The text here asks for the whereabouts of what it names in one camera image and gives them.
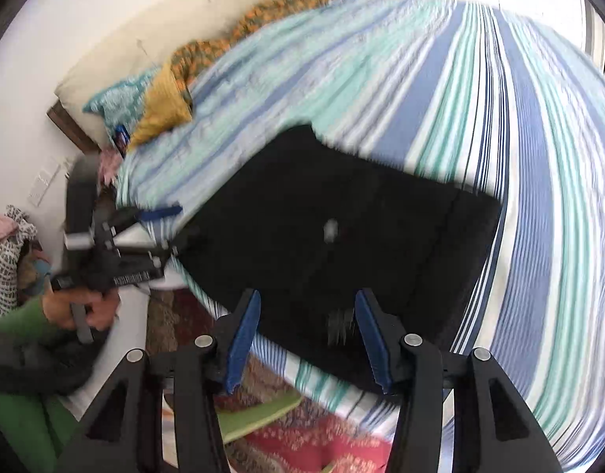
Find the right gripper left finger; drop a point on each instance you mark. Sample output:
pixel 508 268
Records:
pixel 122 430

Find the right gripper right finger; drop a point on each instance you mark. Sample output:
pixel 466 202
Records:
pixel 494 429

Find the black pants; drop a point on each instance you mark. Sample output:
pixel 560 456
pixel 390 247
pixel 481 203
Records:
pixel 308 226

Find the green sleeved left forearm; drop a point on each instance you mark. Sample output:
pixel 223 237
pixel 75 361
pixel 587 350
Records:
pixel 24 330

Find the white mesh laundry bag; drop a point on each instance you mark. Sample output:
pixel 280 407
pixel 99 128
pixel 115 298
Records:
pixel 15 231

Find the teal floral pillow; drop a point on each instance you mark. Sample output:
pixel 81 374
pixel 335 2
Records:
pixel 121 106

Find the mustard yellow textured pillow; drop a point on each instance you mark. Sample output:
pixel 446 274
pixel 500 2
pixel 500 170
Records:
pixel 167 105

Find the orange green floral blanket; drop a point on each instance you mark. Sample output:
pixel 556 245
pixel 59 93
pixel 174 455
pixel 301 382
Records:
pixel 190 60

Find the striped blue green bedsheet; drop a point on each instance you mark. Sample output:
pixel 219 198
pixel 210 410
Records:
pixel 461 93

